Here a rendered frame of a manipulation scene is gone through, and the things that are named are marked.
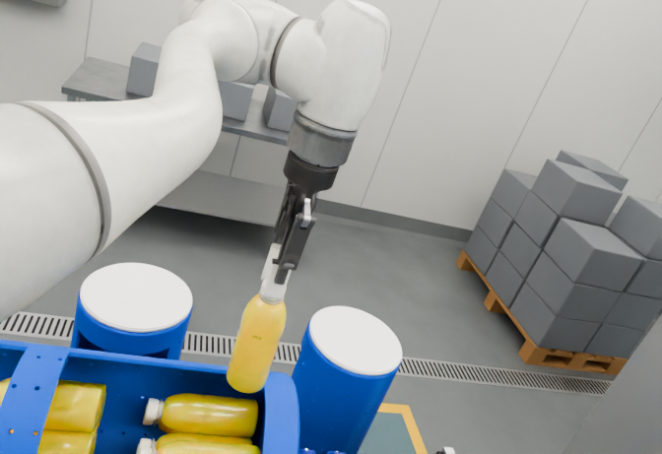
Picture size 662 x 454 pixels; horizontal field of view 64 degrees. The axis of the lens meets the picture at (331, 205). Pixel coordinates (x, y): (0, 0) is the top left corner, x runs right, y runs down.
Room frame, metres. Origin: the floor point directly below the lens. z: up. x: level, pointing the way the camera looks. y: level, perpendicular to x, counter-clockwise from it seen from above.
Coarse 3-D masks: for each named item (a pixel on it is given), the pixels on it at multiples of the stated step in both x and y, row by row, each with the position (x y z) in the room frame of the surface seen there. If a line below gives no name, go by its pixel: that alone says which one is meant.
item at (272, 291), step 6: (276, 270) 0.69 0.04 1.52; (270, 276) 0.69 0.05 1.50; (288, 276) 0.70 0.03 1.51; (270, 282) 0.69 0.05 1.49; (270, 288) 0.69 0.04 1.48; (276, 288) 0.69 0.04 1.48; (282, 288) 0.69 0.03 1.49; (264, 294) 0.69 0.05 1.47; (270, 294) 0.69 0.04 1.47; (276, 294) 0.69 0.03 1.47; (282, 294) 0.69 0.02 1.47
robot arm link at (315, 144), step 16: (304, 128) 0.68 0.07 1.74; (320, 128) 0.67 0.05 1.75; (288, 144) 0.69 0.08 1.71; (304, 144) 0.67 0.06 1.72; (320, 144) 0.67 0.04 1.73; (336, 144) 0.68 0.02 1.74; (352, 144) 0.71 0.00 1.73; (304, 160) 0.69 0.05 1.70; (320, 160) 0.67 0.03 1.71; (336, 160) 0.68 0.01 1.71
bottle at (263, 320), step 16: (256, 304) 0.70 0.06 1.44; (272, 304) 0.70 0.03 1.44; (256, 320) 0.69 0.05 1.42; (272, 320) 0.69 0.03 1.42; (240, 336) 0.69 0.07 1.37; (256, 336) 0.68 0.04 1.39; (272, 336) 0.69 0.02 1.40; (240, 352) 0.69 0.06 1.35; (256, 352) 0.68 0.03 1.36; (272, 352) 0.70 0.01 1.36; (240, 368) 0.68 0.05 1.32; (256, 368) 0.69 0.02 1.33; (240, 384) 0.68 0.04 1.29; (256, 384) 0.69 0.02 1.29
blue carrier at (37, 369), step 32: (0, 352) 0.71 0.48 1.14; (32, 352) 0.65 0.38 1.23; (64, 352) 0.68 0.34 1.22; (96, 352) 0.72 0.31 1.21; (32, 384) 0.59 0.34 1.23; (128, 384) 0.79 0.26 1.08; (160, 384) 0.81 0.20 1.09; (192, 384) 0.83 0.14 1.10; (224, 384) 0.85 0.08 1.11; (288, 384) 0.78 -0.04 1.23; (0, 416) 0.54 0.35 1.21; (32, 416) 0.55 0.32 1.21; (128, 416) 0.77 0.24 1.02; (288, 416) 0.71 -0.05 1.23; (0, 448) 0.51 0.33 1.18; (32, 448) 0.52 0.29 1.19; (96, 448) 0.71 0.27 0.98; (128, 448) 0.74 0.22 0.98; (288, 448) 0.66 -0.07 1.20
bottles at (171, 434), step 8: (104, 400) 0.73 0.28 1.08; (144, 416) 0.76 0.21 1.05; (96, 424) 0.70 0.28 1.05; (160, 424) 0.75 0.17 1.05; (96, 432) 0.66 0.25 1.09; (168, 432) 0.75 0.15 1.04; (176, 432) 0.71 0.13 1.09; (184, 432) 0.72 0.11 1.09; (96, 440) 0.71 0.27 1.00; (144, 440) 0.68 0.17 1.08; (152, 440) 0.69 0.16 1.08; (160, 440) 0.69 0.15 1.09; (168, 440) 0.69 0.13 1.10; (176, 440) 0.69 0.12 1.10; (192, 440) 0.70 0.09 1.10; (200, 440) 0.71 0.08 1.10; (208, 440) 0.71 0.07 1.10; (216, 440) 0.72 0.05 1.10; (224, 440) 0.73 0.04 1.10; (232, 440) 0.73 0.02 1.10; (240, 440) 0.74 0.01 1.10; (248, 440) 0.75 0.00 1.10; (152, 448) 0.67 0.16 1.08
